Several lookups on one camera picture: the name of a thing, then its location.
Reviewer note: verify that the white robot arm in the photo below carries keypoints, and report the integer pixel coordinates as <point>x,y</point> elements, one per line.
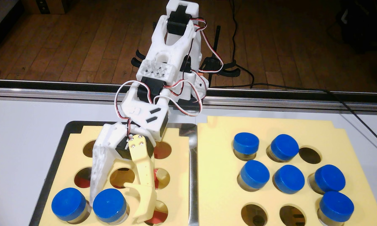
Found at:
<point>179,47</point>

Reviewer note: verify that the metal tray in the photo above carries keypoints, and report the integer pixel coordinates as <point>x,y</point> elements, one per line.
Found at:
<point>193,188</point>

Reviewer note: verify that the large yellow foam rack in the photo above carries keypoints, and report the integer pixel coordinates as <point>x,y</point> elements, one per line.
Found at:
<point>213,201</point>

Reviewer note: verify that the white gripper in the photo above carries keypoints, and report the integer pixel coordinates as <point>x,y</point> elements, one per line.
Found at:
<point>110,138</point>

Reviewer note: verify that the aluminium table rail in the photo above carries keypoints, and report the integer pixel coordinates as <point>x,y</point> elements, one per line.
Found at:
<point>50,92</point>

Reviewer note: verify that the blue capped test tube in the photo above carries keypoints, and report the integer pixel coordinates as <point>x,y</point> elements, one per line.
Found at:
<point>109,205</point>
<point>246,143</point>
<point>68,204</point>
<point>289,179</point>
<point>336,206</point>
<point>330,178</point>
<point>284,147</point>
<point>255,174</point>

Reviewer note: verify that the small yellow foam rack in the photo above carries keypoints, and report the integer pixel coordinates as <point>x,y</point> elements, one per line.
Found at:
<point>179,188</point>

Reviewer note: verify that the red support under rack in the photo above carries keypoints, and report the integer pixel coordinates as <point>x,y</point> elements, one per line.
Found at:
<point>81,182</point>

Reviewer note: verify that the black bag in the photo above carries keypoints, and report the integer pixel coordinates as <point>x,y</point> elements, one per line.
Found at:
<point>364,25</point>

